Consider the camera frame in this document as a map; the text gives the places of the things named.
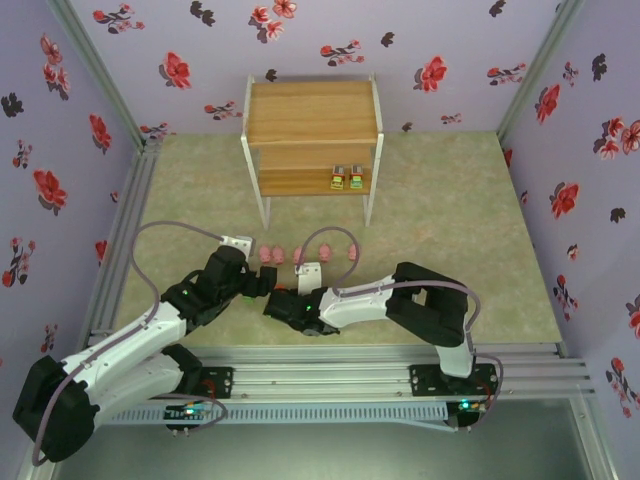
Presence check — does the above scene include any controller board green light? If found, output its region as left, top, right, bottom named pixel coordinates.
left=446, top=398, right=490, bottom=431
left=163, top=402, right=214, bottom=436

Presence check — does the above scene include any wide aluminium base rail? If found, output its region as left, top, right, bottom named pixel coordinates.
left=49, top=342, right=599, bottom=401

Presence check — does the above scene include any right arm mauve cable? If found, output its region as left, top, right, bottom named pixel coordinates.
left=298, top=225, right=505, bottom=432

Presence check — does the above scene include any arm mauve cable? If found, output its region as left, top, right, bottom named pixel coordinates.
left=30, top=220, right=227, bottom=467
left=298, top=225, right=505, bottom=432

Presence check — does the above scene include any left arm mauve cable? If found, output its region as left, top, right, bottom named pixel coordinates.
left=30, top=220, right=227, bottom=467

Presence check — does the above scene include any white slotted cable duct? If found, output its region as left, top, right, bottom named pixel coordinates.
left=67, top=399, right=450, bottom=427

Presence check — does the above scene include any aluminium side rail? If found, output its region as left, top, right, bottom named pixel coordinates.
left=79, top=139, right=164, bottom=354

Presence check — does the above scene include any two-tier wooden shelf white frame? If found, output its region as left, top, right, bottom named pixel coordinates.
left=239, top=72, right=386, bottom=232

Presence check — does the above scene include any aluminium corner post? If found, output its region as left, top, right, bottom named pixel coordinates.
left=45, top=0, right=154, bottom=149
left=494, top=0, right=587, bottom=147

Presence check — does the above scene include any aluminium lower frame bar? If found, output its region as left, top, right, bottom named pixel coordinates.
left=14, top=449, right=71, bottom=480
left=569, top=394, right=621, bottom=480

